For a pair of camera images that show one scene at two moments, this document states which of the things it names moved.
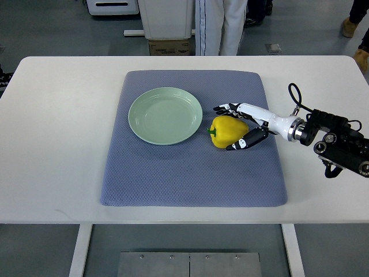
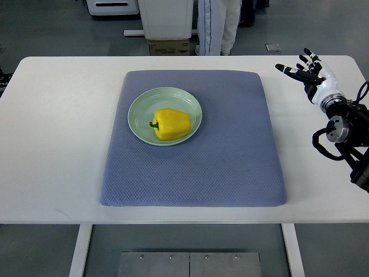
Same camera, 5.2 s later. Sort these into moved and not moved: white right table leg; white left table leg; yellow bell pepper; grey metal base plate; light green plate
Moved: yellow bell pepper
Not moved: light green plate; white left table leg; white right table leg; grey metal base plate
